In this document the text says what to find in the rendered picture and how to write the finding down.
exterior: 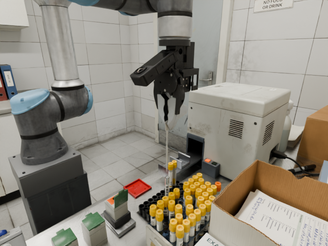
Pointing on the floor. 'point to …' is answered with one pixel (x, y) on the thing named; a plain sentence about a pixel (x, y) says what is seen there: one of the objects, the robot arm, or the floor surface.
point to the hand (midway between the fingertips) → (167, 125)
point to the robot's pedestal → (57, 203)
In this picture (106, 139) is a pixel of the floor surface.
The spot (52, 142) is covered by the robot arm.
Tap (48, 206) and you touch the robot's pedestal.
